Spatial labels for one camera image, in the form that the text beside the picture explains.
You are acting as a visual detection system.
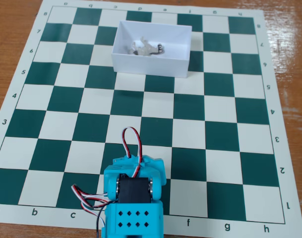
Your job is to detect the red white black servo cable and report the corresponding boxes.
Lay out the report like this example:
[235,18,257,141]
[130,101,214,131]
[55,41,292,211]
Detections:
[70,184,109,202]
[80,198,111,238]

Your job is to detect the green white chessboard mat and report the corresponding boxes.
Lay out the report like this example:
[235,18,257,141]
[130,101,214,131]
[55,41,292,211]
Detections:
[0,0,302,238]

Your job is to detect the red white black looped cable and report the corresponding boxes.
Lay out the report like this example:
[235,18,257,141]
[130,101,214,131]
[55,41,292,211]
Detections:
[121,126,144,178]

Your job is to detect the cyan gripper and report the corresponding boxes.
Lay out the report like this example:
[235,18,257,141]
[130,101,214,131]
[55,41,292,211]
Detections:
[103,153,167,202]

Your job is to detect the white rectangular open box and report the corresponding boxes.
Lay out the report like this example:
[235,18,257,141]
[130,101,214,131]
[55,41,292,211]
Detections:
[111,20,193,79]

